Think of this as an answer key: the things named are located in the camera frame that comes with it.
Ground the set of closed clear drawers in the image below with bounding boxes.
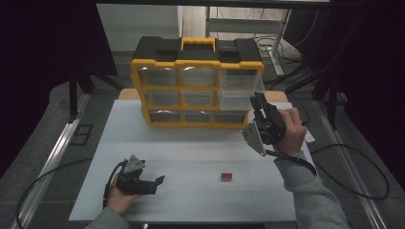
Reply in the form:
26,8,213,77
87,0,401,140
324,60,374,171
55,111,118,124
138,66,247,124

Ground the person's right hand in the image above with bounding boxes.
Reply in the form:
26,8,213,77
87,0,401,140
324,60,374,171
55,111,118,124
275,107,309,156

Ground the dark curtain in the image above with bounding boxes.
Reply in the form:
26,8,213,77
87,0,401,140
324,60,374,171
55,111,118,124
283,0,405,192
0,0,118,179

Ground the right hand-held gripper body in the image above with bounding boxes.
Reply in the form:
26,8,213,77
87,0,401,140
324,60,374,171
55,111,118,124
241,104,288,156

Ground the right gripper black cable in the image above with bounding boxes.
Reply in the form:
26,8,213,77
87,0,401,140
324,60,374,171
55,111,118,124
266,143,391,200

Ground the aluminium floor rail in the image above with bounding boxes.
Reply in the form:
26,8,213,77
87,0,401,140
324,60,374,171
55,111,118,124
9,92,92,229
313,99,388,229

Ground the black floor frame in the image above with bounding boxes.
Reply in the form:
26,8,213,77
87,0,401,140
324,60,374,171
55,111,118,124
69,123,95,147

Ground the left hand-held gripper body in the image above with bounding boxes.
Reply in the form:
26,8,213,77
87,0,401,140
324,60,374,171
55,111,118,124
115,155,157,196

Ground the black stand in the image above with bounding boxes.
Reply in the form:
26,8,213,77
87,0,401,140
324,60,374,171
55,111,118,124
67,68,125,123
284,63,340,130

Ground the clear plastic drawer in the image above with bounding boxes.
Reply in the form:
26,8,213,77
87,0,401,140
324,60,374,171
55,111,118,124
218,68,266,112

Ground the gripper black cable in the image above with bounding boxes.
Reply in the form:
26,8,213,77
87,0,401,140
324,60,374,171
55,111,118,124
266,143,391,200
15,157,127,229

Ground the white metal desk frame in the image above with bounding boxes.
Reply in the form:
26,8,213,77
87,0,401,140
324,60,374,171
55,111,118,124
204,6,292,77

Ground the yellow black drawer organizer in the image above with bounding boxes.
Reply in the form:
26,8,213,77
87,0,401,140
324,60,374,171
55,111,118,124
130,35,266,130

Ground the bundle of floor cables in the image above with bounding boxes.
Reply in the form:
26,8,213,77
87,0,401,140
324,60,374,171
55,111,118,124
254,32,307,90

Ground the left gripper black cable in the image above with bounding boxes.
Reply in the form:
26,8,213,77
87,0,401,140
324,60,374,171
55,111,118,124
15,157,127,229

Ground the black overhead bar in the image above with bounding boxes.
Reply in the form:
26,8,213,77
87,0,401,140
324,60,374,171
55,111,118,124
95,0,331,10

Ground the person's left hand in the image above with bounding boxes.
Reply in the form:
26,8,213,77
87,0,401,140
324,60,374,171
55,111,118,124
106,185,141,215

